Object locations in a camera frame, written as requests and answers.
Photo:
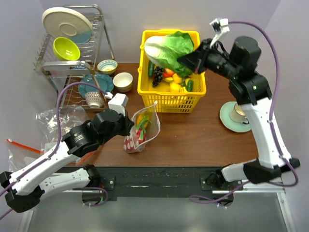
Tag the teal scalloped plate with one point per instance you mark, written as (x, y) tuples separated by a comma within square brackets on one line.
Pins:
[(105, 83)]

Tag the metal dish rack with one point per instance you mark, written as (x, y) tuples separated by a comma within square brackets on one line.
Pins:
[(51, 68)]

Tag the mint green saucer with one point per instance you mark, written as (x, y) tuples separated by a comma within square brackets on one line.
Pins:
[(228, 123)]

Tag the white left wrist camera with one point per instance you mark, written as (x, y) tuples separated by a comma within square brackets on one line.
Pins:
[(118, 103)]

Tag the patterned grey bowl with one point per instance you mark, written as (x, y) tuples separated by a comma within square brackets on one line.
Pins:
[(94, 100)]

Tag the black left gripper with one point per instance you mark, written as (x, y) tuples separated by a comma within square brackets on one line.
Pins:
[(128, 124)]

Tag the cream ceramic bowl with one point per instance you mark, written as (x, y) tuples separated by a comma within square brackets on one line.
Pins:
[(123, 82)]

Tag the yellow plastic basket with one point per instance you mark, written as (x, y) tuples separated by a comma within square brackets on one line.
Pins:
[(167, 101)]

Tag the lime green bowl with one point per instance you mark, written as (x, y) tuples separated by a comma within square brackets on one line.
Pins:
[(65, 49)]

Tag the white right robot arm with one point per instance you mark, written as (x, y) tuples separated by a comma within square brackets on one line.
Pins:
[(253, 94)]

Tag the teal patterned small bowl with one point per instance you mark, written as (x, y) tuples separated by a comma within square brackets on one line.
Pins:
[(107, 66)]

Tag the long dark cucumber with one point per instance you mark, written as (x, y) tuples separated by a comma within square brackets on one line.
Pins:
[(151, 68)]

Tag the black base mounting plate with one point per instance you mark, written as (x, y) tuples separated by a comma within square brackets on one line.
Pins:
[(161, 182)]

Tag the cream speckled mug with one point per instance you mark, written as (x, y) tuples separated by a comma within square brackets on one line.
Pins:
[(237, 115)]

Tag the red toy dragon fruit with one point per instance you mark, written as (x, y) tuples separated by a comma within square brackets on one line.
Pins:
[(135, 142)]

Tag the crumpled clear plastic bag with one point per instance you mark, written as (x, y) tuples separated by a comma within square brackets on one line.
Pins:
[(70, 116)]

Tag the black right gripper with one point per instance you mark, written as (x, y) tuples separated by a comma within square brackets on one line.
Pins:
[(193, 60)]

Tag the small green cucumber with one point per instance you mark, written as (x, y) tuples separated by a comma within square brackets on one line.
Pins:
[(189, 85)]

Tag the black toy grapes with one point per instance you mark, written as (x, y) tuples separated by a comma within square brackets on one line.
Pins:
[(158, 76)]

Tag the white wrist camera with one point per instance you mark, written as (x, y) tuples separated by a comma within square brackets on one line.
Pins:
[(220, 25), (118, 103)]

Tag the yellow toy fruit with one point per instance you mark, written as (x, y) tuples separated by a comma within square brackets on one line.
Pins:
[(177, 79)]

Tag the dotted clear zip bag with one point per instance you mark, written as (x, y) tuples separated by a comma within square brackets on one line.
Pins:
[(154, 127)]

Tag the green toy lettuce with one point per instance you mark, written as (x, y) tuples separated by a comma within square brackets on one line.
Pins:
[(164, 51)]

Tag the large cream blue plate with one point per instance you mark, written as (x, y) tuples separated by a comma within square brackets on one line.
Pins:
[(68, 23)]

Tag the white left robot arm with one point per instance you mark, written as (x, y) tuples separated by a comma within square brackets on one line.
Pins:
[(24, 189)]

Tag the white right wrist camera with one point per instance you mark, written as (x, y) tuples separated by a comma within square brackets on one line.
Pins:
[(220, 25)]

